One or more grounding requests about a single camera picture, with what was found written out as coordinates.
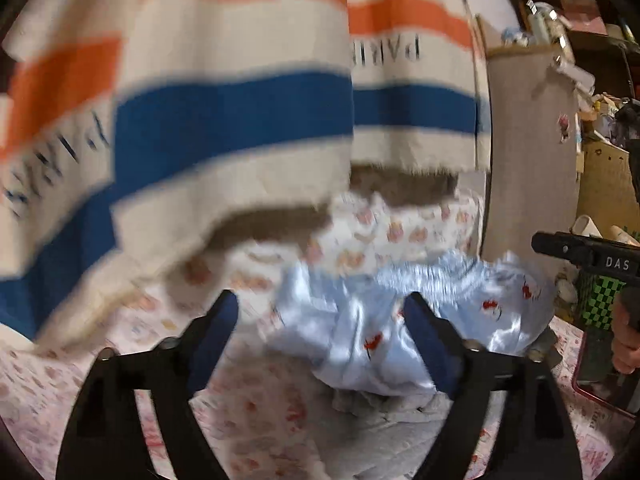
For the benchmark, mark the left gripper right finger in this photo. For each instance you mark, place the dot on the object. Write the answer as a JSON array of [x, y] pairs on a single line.
[[535, 438]]

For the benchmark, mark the wooden side cabinet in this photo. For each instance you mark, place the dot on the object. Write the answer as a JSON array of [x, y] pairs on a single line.
[[533, 183]]

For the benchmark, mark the bear print white sheet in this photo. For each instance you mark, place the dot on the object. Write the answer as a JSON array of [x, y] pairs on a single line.
[[354, 235]]

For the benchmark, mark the light blue satin kitty pants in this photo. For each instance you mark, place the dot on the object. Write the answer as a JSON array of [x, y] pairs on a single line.
[[352, 330]]

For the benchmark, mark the pink print bed sheet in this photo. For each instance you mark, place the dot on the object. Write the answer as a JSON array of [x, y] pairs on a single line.
[[253, 411]]

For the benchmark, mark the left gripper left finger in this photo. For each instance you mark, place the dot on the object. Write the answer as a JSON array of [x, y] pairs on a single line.
[[104, 438]]

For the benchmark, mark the green checkered box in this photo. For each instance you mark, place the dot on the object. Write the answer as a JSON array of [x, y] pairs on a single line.
[[600, 299]]

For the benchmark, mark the striped Paris curtain cloth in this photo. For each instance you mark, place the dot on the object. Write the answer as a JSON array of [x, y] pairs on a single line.
[[131, 128]]

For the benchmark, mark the grey folded sweatpants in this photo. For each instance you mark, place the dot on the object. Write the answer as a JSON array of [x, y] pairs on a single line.
[[360, 436]]

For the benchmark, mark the person's right hand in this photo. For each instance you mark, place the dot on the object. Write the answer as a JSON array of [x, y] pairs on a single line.
[[626, 340]]

